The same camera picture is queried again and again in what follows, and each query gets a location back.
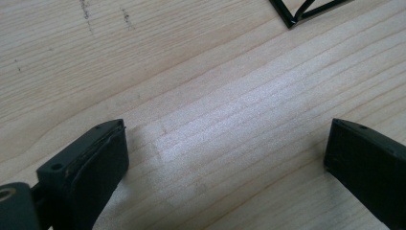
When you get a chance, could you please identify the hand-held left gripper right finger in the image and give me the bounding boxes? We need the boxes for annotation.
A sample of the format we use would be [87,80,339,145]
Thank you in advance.
[323,118,406,230]

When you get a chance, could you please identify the black wire rack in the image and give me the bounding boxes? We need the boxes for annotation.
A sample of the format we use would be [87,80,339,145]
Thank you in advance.
[268,0,354,30]

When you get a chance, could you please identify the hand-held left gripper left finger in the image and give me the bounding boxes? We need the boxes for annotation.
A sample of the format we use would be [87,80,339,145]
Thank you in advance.
[35,118,130,230]

